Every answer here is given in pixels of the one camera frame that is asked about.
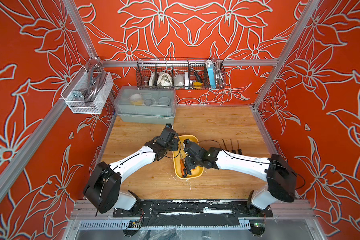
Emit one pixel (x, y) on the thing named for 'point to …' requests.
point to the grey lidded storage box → (141, 105)
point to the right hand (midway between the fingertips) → (184, 161)
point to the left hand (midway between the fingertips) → (175, 140)
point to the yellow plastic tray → (177, 155)
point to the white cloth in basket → (164, 80)
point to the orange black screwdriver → (183, 168)
